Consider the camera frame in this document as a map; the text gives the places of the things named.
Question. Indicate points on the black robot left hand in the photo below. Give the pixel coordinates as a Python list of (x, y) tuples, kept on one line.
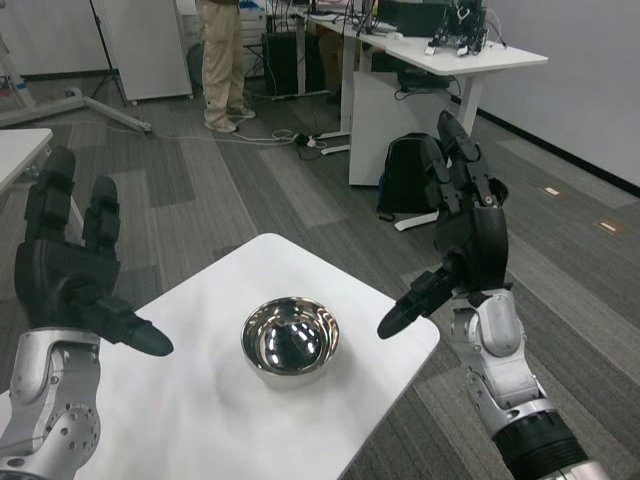
[(60, 275)]

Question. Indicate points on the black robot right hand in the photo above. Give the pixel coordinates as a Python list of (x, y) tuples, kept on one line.
[(480, 250)]

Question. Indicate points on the shiny metal bowl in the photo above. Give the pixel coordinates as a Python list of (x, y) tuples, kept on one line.
[(290, 345)]

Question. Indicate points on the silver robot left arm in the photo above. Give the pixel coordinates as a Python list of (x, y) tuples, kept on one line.
[(50, 400)]

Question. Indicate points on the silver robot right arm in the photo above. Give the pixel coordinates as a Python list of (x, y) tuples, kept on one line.
[(500, 360)]

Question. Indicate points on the floor socket plate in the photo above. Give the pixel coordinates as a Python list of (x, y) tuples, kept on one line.
[(551, 191), (611, 225)]

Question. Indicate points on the black backpack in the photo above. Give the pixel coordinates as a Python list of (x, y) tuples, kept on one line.
[(405, 175)]

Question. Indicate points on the white side table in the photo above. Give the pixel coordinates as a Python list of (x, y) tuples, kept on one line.
[(20, 150)]

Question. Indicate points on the white standing desk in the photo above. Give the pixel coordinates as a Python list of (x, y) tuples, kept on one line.
[(465, 57)]

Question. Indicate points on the power strip with plugs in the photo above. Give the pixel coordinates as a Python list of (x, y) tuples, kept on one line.
[(306, 141)]

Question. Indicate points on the black tripod stand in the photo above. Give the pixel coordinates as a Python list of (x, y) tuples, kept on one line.
[(107, 55)]

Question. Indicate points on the seated person in tan trousers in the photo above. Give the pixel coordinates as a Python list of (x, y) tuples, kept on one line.
[(331, 65)]

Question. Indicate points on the computer monitors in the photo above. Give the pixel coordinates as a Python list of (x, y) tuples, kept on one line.
[(415, 20)]

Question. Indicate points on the white wheeled cabinet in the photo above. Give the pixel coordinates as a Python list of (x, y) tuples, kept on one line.
[(150, 50)]

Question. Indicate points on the person in brown hoodie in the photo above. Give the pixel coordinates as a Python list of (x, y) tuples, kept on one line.
[(222, 65)]

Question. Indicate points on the black computer tower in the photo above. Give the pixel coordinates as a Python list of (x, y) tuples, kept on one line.
[(282, 65)]

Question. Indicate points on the white metal gantry frame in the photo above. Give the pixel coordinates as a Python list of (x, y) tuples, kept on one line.
[(75, 100)]

